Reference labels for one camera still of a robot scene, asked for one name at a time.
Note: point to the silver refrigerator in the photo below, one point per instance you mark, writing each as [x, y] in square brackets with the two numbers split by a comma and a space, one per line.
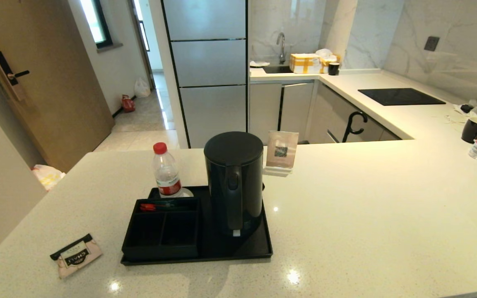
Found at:
[209, 62]

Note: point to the wooden door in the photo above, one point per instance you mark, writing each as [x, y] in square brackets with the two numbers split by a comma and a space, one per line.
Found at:
[56, 82]

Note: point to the pink and black tea sachet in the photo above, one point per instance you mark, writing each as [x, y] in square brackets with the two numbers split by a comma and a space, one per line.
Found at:
[77, 256]

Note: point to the black framed window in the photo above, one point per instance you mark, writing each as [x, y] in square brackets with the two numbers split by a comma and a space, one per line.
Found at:
[97, 20]

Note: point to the black mug white inside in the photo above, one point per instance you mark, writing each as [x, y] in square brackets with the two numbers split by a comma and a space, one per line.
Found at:
[472, 132]

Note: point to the black electric kettle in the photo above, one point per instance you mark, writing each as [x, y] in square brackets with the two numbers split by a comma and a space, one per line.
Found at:
[234, 165]

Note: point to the grey wall socket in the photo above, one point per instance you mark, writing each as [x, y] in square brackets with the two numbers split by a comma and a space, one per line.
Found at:
[431, 44]

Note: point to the black compartment organizer box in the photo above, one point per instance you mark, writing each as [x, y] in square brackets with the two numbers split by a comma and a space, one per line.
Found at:
[160, 251]

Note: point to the cardboard box with yellow tape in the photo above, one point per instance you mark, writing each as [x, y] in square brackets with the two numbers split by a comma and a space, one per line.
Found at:
[304, 64]

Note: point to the white dish by sink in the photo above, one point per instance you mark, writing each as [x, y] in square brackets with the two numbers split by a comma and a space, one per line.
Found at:
[259, 64]

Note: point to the red-capped water bottle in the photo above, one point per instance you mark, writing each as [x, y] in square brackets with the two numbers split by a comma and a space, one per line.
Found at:
[166, 174]

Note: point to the acrylic QR code sign stand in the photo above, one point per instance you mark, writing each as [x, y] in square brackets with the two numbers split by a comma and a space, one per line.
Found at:
[282, 151]

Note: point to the kitchen sink basin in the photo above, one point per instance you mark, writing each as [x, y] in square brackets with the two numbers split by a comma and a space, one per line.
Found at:
[278, 70]

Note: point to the grey kitchen cabinet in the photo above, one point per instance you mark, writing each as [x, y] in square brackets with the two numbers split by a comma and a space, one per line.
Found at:
[296, 107]

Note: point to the crumpled clear plastic wrap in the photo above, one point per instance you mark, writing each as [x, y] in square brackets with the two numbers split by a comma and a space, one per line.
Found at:
[476, 108]

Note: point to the crumpled white bag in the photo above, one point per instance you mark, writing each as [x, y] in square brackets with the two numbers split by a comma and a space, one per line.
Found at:
[324, 53]

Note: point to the black serving tray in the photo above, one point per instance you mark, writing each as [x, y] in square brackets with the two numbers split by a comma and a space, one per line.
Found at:
[238, 248]

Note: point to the black induction cooktop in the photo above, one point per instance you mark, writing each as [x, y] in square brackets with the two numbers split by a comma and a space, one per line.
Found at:
[400, 97]

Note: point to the chrome sink faucet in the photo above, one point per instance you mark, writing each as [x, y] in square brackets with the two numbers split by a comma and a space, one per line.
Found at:
[282, 45]

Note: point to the red bag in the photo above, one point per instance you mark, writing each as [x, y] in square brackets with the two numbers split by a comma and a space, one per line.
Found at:
[128, 104]

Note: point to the white and yellow plastic bag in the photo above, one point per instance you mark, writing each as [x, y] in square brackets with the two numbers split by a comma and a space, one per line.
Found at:
[48, 178]

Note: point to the small yellow taped box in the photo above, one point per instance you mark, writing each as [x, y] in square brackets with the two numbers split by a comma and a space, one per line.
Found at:
[329, 65]

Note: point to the small black cup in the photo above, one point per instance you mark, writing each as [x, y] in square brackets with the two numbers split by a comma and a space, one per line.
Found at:
[333, 69]

